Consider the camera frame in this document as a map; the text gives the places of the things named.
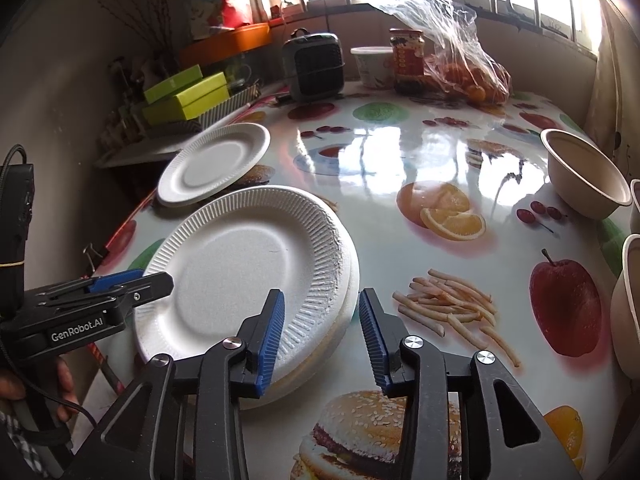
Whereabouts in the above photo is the black cable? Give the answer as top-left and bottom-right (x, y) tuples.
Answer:
(0, 340), (103, 428)

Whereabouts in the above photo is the white tub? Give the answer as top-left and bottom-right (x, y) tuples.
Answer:
(350, 46), (396, 89)

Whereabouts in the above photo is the beige paper bowl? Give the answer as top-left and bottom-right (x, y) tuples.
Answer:
(540, 129), (634, 221)
(628, 178), (640, 236)
(609, 233), (640, 379)

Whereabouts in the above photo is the patterned curtain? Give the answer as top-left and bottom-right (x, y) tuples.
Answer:
(582, 0), (640, 176)

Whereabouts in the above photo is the large white ribbed plate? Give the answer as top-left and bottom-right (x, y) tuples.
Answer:
(132, 185), (353, 376)
(235, 240), (361, 411)

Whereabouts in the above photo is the pile of oranges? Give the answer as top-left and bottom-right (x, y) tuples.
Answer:
(425, 57), (511, 106)

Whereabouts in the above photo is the glass jar with red label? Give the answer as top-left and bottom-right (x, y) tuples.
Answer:
(389, 28), (426, 95)

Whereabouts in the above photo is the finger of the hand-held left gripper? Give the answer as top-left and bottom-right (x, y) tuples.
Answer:
(116, 272), (175, 307)
(82, 268), (147, 295)

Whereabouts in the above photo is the small grey heater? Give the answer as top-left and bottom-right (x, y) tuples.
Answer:
(281, 28), (346, 104)

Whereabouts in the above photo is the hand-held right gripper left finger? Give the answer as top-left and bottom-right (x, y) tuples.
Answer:
(62, 288), (287, 480)

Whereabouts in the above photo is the clear plastic bag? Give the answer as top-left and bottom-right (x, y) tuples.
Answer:
(367, 0), (512, 107)

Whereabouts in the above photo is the black binder clip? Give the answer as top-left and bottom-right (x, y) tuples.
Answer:
(82, 242), (109, 274)

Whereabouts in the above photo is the green box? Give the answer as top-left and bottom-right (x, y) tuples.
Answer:
(142, 72), (231, 127)
(144, 64), (204, 104)

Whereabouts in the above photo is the fruit printed tablecloth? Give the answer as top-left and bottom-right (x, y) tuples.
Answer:
(92, 77), (640, 480)

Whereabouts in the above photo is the grey striped box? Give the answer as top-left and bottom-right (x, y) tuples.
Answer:
(197, 82), (262, 129)

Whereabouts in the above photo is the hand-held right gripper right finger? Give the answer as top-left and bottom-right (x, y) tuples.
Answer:
(358, 287), (583, 480)

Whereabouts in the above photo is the person's left hand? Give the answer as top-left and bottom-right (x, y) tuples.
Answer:
(0, 356), (81, 424)

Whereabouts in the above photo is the small white paper plate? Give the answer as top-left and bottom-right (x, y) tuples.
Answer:
(157, 122), (271, 207)

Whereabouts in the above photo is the person's left forearm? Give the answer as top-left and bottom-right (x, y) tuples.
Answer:
(0, 406), (38, 468)

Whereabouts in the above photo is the orange basin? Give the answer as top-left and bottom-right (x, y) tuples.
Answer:
(179, 22), (272, 68)

